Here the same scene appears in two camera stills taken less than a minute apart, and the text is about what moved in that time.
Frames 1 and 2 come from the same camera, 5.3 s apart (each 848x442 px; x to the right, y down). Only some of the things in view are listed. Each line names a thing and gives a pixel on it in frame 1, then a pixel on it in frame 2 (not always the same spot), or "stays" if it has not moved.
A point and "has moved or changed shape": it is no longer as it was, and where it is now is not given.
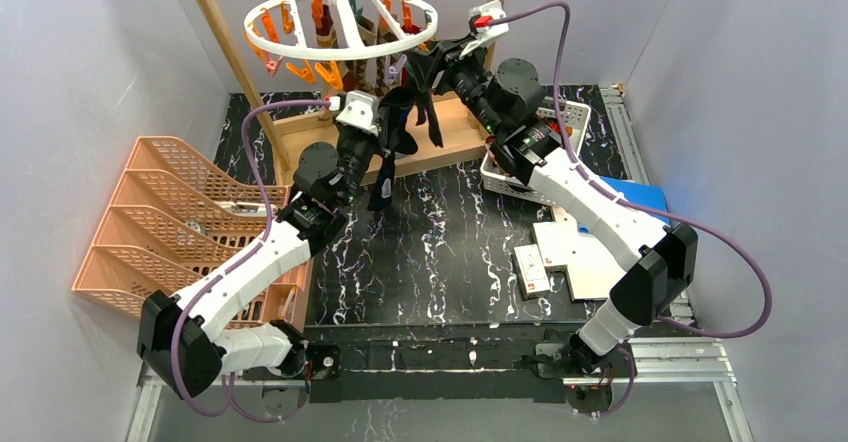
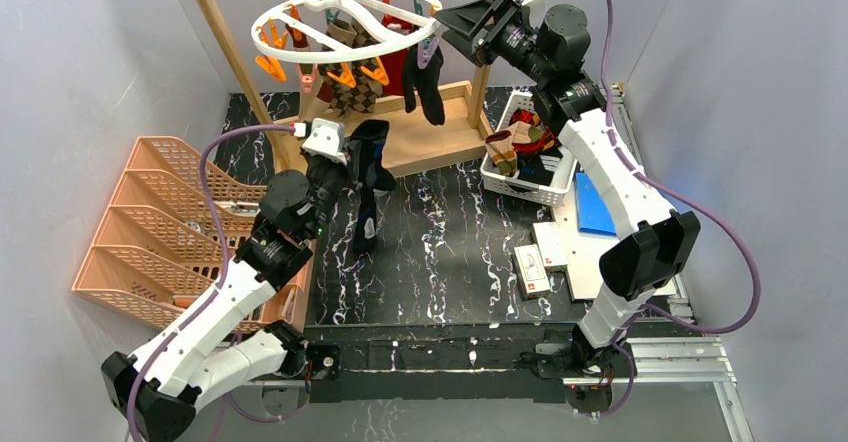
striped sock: [325, 36] to [299, 41]
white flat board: [593, 265] stays
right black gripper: [451, 68] to [486, 26]
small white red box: [532, 276] stays
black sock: [424, 66] to [413, 78]
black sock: [426, 107] has moved or changed shape
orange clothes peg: [305, 72] to [272, 66]
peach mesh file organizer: [170, 213] stays
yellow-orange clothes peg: [333, 75] has moved or changed shape
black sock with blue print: [394, 108] has moved or changed shape
